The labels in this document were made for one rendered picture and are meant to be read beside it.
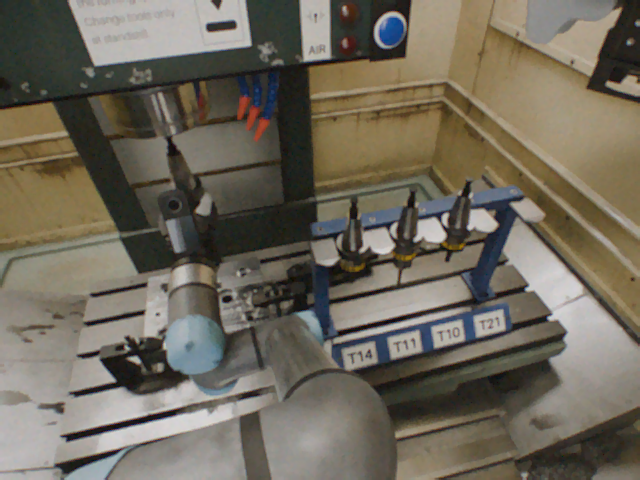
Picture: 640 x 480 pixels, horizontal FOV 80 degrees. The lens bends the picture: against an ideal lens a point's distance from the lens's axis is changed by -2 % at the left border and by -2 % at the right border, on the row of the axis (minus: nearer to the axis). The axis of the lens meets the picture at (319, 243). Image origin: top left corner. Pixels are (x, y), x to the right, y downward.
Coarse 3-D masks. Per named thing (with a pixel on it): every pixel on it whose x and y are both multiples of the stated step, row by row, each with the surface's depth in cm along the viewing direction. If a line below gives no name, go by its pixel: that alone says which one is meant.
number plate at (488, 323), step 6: (492, 312) 95; (498, 312) 95; (474, 318) 94; (480, 318) 94; (486, 318) 94; (492, 318) 95; (498, 318) 95; (480, 324) 94; (486, 324) 94; (492, 324) 95; (498, 324) 95; (504, 324) 95; (480, 330) 94; (486, 330) 94; (492, 330) 95; (498, 330) 95; (504, 330) 95; (480, 336) 94
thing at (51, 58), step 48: (0, 0) 33; (48, 0) 34; (288, 0) 38; (336, 0) 40; (0, 48) 35; (48, 48) 36; (240, 48) 40; (288, 48) 42; (0, 96) 38; (48, 96) 39; (96, 96) 41
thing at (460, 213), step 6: (456, 198) 74; (462, 198) 73; (468, 198) 73; (456, 204) 75; (462, 204) 74; (468, 204) 74; (450, 210) 77; (456, 210) 75; (462, 210) 74; (468, 210) 75; (450, 216) 77; (456, 216) 76; (462, 216) 75; (468, 216) 76; (450, 222) 77; (456, 222) 76; (462, 222) 76; (468, 222) 77
